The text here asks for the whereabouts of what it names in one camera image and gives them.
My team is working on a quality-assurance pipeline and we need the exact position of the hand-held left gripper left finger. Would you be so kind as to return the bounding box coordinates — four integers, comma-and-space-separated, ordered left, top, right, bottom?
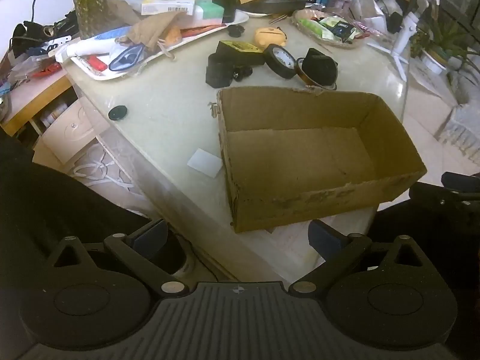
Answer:
49, 219, 187, 298

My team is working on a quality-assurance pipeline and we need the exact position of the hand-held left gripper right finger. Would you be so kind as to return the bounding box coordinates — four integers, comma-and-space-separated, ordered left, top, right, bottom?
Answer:
289, 220, 429, 298

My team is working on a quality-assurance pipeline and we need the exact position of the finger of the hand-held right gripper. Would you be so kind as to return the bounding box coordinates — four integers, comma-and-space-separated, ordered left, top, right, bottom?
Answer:
441, 172, 480, 193
409, 182, 480, 211

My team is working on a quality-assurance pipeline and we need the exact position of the brown cardboard box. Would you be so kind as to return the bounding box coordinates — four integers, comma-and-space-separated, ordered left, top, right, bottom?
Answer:
215, 86, 427, 234

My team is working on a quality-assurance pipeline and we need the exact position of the amber tape roll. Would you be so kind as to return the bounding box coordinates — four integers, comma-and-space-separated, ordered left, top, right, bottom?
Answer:
294, 57, 338, 91

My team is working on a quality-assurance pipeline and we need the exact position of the black cloth pouch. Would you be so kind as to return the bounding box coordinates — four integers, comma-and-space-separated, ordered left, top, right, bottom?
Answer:
302, 47, 339, 86

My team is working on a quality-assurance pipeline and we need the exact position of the black rectangular block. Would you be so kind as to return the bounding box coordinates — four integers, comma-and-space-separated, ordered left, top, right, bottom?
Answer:
205, 53, 236, 89

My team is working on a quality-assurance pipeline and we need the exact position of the black tape roll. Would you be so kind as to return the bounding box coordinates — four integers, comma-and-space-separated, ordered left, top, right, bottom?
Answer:
262, 44, 298, 80

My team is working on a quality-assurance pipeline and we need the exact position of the black block with yellow label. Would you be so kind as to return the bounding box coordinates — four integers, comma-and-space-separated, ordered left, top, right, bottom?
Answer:
215, 40, 266, 67

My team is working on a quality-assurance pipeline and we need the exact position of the yellow silicone pouch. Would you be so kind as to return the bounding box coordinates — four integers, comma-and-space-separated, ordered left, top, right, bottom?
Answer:
254, 26, 288, 48

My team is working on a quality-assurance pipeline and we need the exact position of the grey cushion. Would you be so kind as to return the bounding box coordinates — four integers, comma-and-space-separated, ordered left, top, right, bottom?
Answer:
434, 101, 480, 159

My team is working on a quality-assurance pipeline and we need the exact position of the white card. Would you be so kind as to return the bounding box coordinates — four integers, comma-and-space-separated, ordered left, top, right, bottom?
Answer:
187, 149, 223, 178

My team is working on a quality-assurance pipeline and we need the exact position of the person's dark clothing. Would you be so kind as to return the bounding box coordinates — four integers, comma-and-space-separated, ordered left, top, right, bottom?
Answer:
0, 129, 480, 360

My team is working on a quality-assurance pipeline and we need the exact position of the black round cap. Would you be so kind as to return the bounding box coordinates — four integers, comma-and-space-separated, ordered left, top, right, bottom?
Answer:
108, 105, 129, 122

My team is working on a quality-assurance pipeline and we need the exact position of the white cabinet door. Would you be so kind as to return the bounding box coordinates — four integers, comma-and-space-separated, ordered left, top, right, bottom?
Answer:
40, 97, 99, 164

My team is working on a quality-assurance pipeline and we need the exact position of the potted green plant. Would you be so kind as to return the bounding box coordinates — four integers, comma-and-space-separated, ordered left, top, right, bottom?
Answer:
410, 17, 475, 77

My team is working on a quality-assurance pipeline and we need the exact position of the white gimbal tripod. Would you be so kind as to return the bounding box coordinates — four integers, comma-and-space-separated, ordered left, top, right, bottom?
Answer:
368, 0, 442, 83

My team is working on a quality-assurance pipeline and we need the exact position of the blue white oval packet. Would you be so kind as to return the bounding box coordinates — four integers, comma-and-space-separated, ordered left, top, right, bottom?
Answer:
108, 44, 146, 73

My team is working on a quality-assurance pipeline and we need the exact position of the red flat packet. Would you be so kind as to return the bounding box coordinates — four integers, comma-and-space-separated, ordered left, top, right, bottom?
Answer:
87, 55, 108, 72

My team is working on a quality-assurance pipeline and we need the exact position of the wooden side shelf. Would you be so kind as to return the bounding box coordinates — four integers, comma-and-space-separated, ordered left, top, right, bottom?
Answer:
0, 50, 76, 137

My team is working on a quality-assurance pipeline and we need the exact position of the white plastic tray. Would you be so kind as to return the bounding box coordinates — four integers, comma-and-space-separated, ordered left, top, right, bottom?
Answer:
70, 9, 251, 82

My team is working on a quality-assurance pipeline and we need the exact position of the white plastic bag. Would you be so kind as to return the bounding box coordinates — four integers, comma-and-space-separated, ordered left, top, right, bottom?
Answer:
350, 0, 388, 33

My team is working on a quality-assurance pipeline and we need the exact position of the white blue tube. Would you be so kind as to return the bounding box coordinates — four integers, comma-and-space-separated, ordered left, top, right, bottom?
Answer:
55, 38, 118, 63

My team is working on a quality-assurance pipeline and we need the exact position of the orange packet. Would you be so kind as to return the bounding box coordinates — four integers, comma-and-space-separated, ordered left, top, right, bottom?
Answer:
164, 25, 183, 44

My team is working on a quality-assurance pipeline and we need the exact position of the crumpled brown paper bag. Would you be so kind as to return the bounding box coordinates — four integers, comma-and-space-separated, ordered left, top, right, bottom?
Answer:
118, 10, 186, 52

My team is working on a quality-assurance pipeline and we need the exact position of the green tissue pack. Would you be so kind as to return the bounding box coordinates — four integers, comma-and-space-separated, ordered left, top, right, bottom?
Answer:
193, 1, 225, 22

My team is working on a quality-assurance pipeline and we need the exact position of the yellow white medicine box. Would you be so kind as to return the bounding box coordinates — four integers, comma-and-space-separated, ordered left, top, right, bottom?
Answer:
141, 0, 198, 16

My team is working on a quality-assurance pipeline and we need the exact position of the black zip case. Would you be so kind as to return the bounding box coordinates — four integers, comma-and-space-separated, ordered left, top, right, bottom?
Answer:
244, 0, 309, 16

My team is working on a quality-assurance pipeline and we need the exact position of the black bag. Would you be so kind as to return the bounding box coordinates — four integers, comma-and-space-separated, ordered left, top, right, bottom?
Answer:
9, 22, 53, 51

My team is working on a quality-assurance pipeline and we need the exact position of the tall glass vase with bamboo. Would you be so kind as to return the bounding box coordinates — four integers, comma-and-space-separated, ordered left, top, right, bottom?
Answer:
65, 0, 110, 41

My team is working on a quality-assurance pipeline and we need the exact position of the white cable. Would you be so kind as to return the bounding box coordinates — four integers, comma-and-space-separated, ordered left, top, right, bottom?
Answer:
72, 145, 137, 197

